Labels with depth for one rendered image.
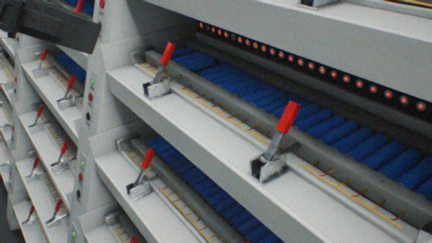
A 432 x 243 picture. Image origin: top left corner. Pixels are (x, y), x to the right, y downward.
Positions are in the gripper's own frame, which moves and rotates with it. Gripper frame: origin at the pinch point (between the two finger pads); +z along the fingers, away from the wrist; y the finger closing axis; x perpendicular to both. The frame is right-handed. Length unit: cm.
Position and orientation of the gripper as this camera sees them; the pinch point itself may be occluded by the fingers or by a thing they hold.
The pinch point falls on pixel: (54, 23)
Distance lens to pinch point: 39.0
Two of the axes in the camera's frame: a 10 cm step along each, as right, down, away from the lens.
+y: 5.9, 3.9, -7.1
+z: 7.1, 1.7, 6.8
